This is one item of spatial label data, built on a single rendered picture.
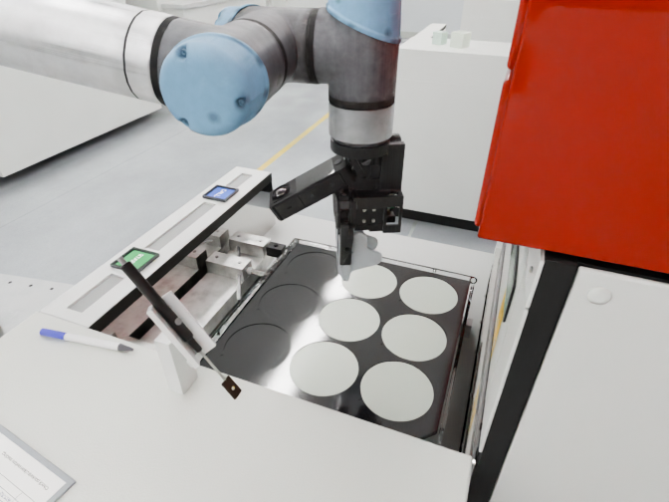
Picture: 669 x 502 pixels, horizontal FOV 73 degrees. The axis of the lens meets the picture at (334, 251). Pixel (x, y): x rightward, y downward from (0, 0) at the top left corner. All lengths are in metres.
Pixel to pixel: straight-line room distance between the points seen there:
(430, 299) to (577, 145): 0.52
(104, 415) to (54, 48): 0.38
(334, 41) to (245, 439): 0.42
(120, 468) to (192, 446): 0.07
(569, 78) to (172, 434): 0.49
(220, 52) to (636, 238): 0.32
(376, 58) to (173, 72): 0.20
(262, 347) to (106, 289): 0.26
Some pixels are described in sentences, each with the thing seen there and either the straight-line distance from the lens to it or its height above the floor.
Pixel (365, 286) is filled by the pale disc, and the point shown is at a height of 0.90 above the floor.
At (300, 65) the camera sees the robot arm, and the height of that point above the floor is 1.30.
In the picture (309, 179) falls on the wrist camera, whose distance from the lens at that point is 0.56.
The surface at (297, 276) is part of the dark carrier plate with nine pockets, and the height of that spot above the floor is 0.90.
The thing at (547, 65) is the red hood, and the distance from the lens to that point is 0.31.
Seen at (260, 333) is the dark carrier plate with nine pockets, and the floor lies 0.90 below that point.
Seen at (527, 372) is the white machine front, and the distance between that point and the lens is 0.43.
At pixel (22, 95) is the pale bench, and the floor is 0.54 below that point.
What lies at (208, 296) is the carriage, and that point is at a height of 0.88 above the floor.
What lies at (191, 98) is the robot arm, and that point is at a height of 1.31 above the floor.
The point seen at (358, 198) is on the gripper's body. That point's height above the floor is 1.15.
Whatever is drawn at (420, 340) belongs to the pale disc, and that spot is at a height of 0.90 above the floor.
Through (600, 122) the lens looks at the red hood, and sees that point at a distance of 0.32.
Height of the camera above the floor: 1.41
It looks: 35 degrees down
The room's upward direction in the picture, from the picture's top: straight up
